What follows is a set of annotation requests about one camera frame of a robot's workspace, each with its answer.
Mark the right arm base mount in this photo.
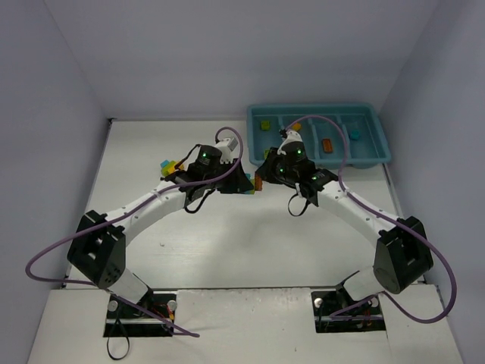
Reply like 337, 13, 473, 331
311, 272, 386, 334

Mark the teal divided plastic tray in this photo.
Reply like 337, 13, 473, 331
246, 102, 391, 169

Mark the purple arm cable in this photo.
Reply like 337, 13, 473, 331
24, 127, 244, 337
283, 115, 458, 324

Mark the lime green small lego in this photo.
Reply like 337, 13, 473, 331
260, 120, 271, 131

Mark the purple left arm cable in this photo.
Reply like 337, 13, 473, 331
24, 127, 244, 337

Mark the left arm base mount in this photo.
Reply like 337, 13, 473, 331
103, 291, 177, 338

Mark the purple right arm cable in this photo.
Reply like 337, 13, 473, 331
283, 115, 458, 324

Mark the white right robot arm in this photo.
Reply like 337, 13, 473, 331
256, 142, 433, 301

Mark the black loose cable loop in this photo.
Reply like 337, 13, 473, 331
105, 314, 131, 361

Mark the light blue long lego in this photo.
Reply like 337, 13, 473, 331
242, 172, 257, 196

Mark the lime green lego brick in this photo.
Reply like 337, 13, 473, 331
161, 166, 173, 177

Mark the brown lego brick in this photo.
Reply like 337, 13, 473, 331
321, 138, 333, 154

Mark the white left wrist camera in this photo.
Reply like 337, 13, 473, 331
214, 137, 239, 165

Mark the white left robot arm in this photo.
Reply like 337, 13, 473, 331
67, 138, 252, 307

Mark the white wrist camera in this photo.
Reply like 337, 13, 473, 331
214, 137, 239, 165
277, 128, 302, 155

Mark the brown lego plate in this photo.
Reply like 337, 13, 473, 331
254, 174, 263, 192

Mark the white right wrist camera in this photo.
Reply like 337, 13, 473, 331
277, 128, 302, 155

